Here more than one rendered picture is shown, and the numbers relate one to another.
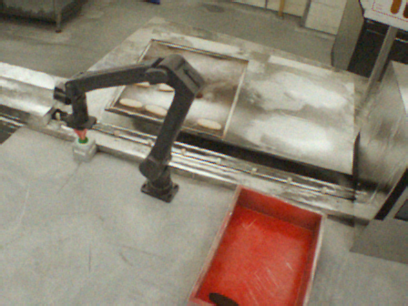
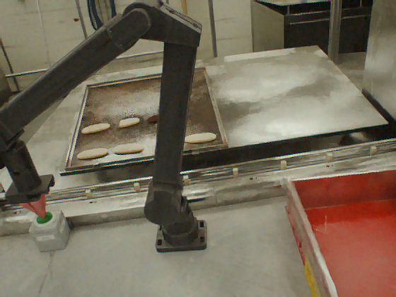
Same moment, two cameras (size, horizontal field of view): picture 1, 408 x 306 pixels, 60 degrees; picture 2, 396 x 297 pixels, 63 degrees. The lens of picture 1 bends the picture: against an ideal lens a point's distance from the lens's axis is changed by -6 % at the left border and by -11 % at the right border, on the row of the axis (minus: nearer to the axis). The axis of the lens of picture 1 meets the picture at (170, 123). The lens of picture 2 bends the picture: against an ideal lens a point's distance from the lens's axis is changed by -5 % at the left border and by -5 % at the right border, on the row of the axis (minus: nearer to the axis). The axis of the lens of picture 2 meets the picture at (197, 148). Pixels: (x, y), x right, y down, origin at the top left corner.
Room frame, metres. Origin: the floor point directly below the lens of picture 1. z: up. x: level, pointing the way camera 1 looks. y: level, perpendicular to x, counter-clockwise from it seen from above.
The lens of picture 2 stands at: (0.33, 0.13, 1.42)
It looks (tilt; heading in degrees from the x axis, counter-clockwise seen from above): 31 degrees down; 342
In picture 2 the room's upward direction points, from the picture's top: 7 degrees counter-clockwise
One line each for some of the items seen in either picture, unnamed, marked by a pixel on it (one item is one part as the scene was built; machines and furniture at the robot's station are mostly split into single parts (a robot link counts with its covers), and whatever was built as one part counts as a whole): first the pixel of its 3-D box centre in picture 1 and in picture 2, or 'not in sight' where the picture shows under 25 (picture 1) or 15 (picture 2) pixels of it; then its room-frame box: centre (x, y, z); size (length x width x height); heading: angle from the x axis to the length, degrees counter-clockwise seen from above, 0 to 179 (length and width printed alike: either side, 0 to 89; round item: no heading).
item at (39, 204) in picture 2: (79, 128); (32, 202); (1.05, 0.34, 0.95); 0.07 x 0.07 x 0.09; 74
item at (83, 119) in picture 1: (80, 115); (25, 177); (1.04, 0.32, 1.02); 0.10 x 0.07 x 0.07; 74
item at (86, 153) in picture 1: (85, 150); (53, 234); (1.05, 0.32, 0.84); 0.08 x 0.08 x 0.11; 74
